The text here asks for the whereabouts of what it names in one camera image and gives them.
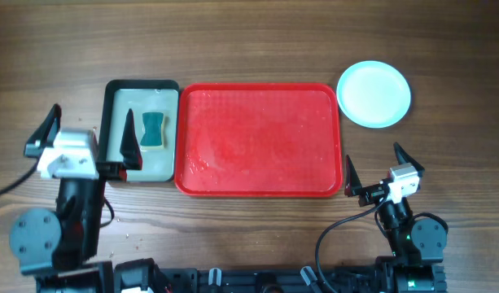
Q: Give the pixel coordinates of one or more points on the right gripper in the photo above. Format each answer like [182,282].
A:
[370,194]

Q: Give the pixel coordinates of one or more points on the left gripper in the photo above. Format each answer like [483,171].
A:
[130,152]

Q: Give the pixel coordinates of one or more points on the green yellow sponge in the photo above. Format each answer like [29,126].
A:
[153,130]

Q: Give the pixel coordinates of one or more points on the light blue plate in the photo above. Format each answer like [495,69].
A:
[373,94]

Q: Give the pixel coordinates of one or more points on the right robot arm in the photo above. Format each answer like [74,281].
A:
[417,241]

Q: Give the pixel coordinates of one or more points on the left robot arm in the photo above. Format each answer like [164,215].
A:
[54,246]

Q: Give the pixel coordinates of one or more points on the black water tray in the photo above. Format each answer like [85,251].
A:
[158,165]

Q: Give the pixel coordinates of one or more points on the red plastic tray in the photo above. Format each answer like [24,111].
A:
[258,140]

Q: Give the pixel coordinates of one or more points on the black mounting rail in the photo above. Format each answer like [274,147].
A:
[146,276]

